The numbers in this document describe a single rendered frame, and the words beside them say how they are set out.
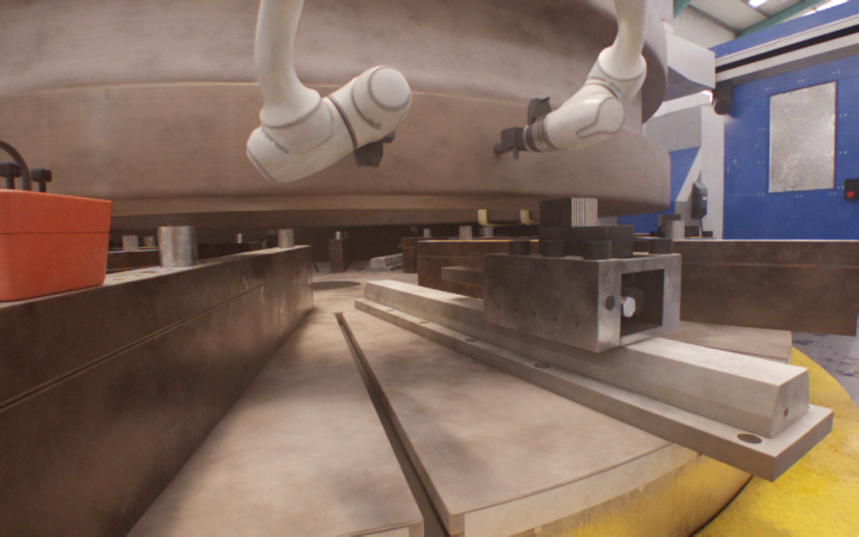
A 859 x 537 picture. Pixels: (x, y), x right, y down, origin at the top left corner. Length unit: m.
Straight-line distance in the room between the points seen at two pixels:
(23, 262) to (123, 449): 0.32
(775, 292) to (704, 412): 1.24
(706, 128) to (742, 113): 1.48
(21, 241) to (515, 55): 1.38
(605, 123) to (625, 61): 0.16
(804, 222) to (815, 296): 3.08
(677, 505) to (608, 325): 0.44
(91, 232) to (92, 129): 0.58
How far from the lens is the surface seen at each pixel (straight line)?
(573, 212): 1.23
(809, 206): 5.26
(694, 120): 6.98
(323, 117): 0.72
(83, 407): 0.71
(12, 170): 0.74
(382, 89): 0.71
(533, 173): 1.32
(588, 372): 1.19
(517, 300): 1.21
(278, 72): 0.69
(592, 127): 0.94
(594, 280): 1.02
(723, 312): 2.22
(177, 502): 0.88
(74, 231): 0.70
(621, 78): 1.04
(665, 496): 1.14
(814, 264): 2.20
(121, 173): 1.22
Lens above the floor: 0.75
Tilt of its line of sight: 5 degrees down
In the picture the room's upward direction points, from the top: 1 degrees counter-clockwise
